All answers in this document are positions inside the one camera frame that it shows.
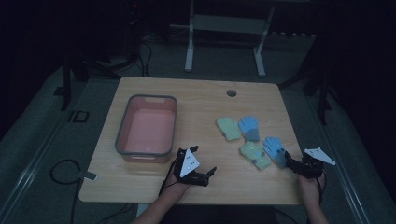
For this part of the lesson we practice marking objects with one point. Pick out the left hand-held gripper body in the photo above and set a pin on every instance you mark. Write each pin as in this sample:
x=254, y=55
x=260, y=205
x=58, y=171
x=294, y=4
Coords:
x=190, y=163

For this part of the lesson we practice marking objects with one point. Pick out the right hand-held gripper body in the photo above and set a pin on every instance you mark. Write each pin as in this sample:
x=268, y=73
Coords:
x=311, y=166

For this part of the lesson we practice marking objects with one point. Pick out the green glove with blue print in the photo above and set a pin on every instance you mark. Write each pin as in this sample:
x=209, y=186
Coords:
x=253, y=154

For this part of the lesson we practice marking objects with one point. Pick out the plain green mitten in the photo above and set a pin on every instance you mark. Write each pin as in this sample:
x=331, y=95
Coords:
x=229, y=128

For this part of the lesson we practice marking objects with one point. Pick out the pink plastic storage bin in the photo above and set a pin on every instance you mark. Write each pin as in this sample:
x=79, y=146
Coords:
x=148, y=130

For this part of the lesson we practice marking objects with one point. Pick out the person's right hand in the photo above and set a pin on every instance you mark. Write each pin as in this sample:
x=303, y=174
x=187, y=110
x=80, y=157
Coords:
x=309, y=188

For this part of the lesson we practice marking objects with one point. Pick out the person's left hand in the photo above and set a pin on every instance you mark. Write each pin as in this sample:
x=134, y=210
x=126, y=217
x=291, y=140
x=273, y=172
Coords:
x=176, y=188

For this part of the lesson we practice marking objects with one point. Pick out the white table leg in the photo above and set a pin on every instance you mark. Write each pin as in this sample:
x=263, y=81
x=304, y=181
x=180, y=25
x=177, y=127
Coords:
x=141, y=211

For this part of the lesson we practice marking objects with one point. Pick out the black metal stand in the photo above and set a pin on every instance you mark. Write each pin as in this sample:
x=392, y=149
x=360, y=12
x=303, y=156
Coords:
x=322, y=93
x=67, y=84

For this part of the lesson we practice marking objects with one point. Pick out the grey clip on table edge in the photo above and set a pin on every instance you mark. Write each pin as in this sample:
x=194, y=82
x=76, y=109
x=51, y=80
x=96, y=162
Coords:
x=87, y=175

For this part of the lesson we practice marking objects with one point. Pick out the white metal stand frame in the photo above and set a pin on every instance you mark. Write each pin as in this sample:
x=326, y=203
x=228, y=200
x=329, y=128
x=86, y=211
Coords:
x=229, y=24

